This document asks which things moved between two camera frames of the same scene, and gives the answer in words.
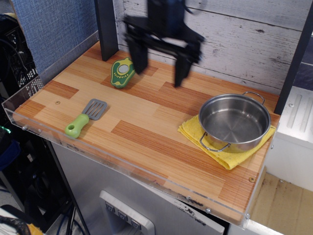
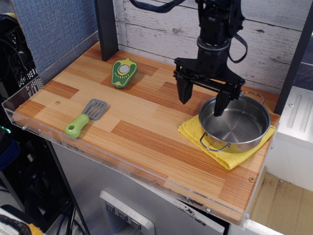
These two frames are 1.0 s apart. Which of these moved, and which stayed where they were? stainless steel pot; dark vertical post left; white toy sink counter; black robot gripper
Moved: black robot gripper
Stayed: stainless steel pot; dark vertical post left; white toy sink counter
